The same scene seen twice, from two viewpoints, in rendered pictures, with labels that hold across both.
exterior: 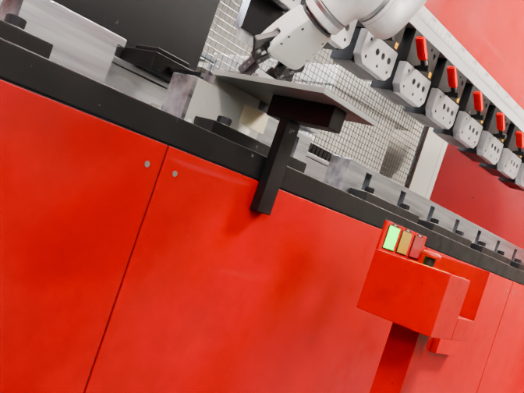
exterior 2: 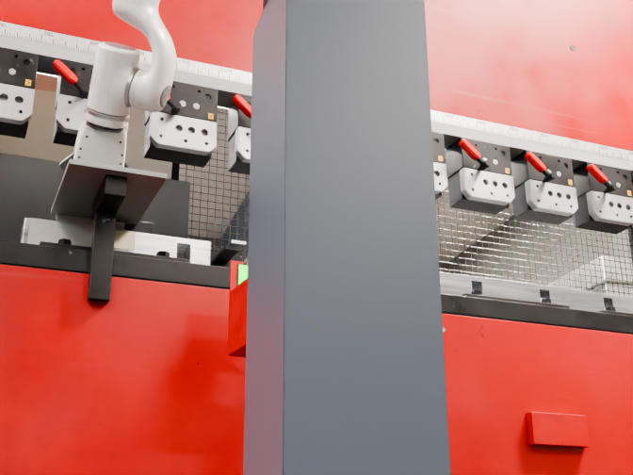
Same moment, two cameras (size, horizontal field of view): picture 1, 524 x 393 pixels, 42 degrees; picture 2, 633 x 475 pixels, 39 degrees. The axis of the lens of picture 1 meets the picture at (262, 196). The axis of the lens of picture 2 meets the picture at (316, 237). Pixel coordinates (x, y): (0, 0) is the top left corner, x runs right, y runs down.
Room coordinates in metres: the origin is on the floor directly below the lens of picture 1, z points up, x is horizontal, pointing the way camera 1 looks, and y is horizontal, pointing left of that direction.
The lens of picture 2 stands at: (0.00, -1.11, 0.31)
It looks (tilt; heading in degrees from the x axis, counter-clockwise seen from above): 20 degrees up; 27
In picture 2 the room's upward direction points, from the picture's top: straight up
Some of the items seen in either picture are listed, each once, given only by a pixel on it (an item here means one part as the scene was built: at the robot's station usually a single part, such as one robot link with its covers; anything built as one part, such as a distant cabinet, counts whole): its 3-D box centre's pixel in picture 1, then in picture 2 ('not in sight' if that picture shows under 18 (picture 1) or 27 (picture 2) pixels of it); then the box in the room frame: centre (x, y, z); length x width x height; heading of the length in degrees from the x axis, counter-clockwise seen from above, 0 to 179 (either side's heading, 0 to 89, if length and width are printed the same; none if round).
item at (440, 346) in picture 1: (446, 341); (558, 430); (2.02, -0.66, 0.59); 0.15 x 0.02 x 0.07; 140
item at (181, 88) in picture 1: (242, 129); (117, 254); (1.38, 0.08, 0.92); 0.39 x 0.06 x 0.10; 140
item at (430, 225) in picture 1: (444, 235); (512, 307); (2.07, -0.57, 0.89); 0.30 x 0.05 x 0.03; 140
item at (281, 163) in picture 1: (290, 159); (105, 241); (1.22, -0.03, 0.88); 0.14 x 0.04 x 0.22; 50
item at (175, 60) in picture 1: (180, 69); not in sight; (1.43, 0.25, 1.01); 0.26 x 0.12 x 0.05; 50
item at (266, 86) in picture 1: (293, 97); (105, 194); (1.24, 0.00, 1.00); 0.26 x 0.18 x 0.01; 50
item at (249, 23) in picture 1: (257, 24); not in sight; (1.34, 0.12, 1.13); 0.10 x 0.02 x 0.10; 140
